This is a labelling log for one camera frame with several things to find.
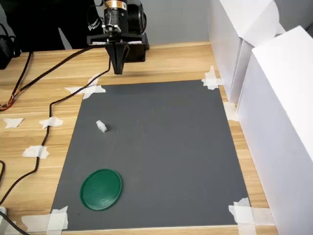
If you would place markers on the white box with folded flap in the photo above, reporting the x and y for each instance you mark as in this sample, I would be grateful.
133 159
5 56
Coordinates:
227 36

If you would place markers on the white power strip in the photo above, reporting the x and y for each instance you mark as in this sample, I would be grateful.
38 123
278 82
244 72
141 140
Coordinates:
2 213

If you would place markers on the small white plastic terminal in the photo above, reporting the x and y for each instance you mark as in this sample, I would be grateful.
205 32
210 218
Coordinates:
101 126

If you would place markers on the dark grey mat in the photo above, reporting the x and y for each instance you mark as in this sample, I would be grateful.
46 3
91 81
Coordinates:
159 147

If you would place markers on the small grey camera mount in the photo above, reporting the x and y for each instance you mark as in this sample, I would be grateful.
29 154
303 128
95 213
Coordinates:
111 28

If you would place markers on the round green lid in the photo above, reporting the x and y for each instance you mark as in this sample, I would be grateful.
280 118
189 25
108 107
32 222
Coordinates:
101 189

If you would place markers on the white tape piece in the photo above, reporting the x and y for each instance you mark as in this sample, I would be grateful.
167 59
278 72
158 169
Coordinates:
244 215
210 82
35 151
57 219
91 89
12 122
51 122
231 111

